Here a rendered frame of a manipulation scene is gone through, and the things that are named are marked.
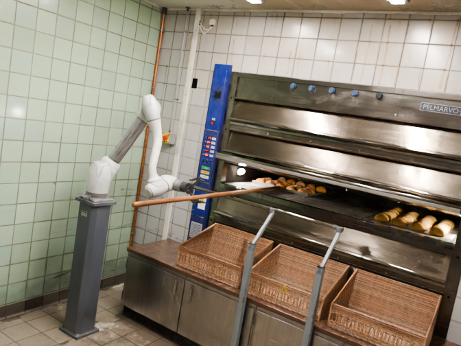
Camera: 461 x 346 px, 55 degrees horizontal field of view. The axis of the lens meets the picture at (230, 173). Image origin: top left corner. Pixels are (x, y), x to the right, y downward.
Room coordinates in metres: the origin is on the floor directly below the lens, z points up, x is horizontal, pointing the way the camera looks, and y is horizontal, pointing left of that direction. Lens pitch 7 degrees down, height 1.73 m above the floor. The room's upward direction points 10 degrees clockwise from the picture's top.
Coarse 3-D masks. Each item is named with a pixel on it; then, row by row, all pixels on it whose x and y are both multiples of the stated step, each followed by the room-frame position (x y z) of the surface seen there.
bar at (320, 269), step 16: (208, 192) 3.30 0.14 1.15; (272, 208) 3.00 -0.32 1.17; (320, 224) 2.82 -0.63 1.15; (256, 240) 2.85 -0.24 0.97; (336, 240) 2.71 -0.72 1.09; (320, 272) 2.56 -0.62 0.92; (240, 288) 2.83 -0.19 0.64; (320, 288) 2.58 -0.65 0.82; (240, 304) 2.82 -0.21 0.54; (240, 320) 2.81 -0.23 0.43; (304, 336) 2.57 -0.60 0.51
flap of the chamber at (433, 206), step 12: (216, 156) 3.57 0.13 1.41; (264, 168) 3.33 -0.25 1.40; (276, 168) 3.28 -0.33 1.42; (312, 180) 3.15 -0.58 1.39; (324, 180) 3.08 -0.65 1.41; (360, 192) 3.07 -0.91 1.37; (372, 192) 2.90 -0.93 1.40; (384, 192) 2.86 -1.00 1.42; (408, 204) 2.93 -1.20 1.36; (420, 204) 2.74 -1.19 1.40; (432, 204) 2.71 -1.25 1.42
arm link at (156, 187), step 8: (152, 120) 3.16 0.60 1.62; (160, 120) 3.20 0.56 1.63; (152, 128) 3.18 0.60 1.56; (160, 128) 3.20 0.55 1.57; (160, 136) 3.19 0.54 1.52; (160, 144) 3.18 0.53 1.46; (152, 152) 3.15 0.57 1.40; (152, 160) 3.12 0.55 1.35; (152, 168) 3.09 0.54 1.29; (152, 176) 3.08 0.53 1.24; (152, 184) 3.06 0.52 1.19; (160, 184) 3.08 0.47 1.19; (152, 192) 3.03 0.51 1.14; (160, 192) 3.08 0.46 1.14
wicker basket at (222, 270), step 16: (192, 240) 3.37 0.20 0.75; (208, 240) 3.57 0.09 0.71; (224, 240) 3.55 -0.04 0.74; (240, 240) 3.49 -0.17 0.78; (192, 256) 3.17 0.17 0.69; (208, 256) 3.10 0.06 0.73; (224, 256) 3.50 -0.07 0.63; (240, 256) 3.44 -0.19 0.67; (256, 256) 3.14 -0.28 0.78; (208, 272) 3.09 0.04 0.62; (224, 272) 3.03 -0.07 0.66; (240, 272) 2.96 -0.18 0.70
